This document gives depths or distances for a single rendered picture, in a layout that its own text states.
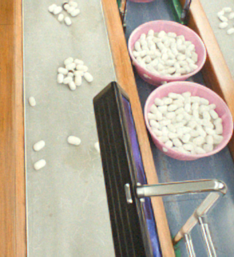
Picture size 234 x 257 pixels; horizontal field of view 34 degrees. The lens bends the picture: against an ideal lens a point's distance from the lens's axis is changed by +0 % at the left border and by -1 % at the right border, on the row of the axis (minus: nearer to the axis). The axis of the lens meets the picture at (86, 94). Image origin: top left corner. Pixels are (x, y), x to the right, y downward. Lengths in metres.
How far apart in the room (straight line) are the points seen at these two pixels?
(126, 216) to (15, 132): 0.54
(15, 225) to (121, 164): 0.40
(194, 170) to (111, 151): 0.53
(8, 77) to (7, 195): 0.39
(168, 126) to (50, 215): 0.44
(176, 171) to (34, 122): 0.45
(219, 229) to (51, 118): 0.57
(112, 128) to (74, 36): 0.69
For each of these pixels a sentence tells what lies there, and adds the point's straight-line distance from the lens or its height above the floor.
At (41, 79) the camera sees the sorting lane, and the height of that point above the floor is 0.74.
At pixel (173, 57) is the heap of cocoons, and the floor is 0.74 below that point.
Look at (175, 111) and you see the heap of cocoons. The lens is 1.24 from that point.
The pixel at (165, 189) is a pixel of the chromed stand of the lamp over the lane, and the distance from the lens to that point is 0.68.
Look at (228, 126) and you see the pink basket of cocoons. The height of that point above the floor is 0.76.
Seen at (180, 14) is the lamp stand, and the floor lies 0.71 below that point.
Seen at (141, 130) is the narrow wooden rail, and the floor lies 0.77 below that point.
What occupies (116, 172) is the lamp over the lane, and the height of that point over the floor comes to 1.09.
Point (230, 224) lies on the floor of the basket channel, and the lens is 1.19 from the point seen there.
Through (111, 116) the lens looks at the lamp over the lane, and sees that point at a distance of 0.76.
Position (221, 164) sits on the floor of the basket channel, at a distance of 1.26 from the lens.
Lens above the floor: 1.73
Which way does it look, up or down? 54 degrees down
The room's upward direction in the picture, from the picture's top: 4 degrees clockwise
